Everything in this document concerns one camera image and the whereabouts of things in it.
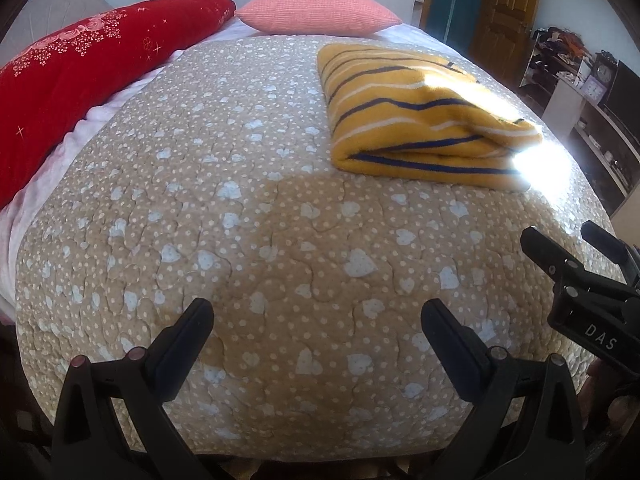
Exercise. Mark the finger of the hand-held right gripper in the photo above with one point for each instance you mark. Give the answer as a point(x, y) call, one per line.
point(550, 257)
point(612, 247)

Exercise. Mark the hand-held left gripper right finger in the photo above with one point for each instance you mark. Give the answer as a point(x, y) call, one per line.
point(442, 332)

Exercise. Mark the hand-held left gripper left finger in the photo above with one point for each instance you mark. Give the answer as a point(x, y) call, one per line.
point(184, 332)

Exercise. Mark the yellow striped sweater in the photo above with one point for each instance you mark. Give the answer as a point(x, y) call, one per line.
point(400, 125)

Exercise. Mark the cluttered side shelf unit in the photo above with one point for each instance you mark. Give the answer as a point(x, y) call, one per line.
point(600, 135)

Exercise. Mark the beige heart-print quilt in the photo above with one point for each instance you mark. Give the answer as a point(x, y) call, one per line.
point(250, 210)

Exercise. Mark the small white clock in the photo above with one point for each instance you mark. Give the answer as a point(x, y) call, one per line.
point(593, 89)

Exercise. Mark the black television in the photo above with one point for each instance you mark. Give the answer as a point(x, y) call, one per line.
point(625, 87)

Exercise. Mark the dark mantel clock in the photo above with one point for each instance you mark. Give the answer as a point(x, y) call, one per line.
point(606, 72)

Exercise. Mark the pale pink bed sheet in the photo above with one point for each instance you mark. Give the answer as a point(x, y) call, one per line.
point(30, 210)

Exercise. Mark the brown wooden door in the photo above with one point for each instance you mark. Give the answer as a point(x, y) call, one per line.
point(510, 10)

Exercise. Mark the red floral bolster pillow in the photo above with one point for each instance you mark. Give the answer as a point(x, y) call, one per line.
point(75, 85)

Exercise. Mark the teal curtain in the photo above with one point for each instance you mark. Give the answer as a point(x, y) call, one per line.
point(452, 5)

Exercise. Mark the pink pillow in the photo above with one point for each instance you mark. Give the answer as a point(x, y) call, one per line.
point(320, 10)

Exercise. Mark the grey padded headboard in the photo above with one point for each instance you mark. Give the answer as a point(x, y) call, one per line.
point(50, 10)

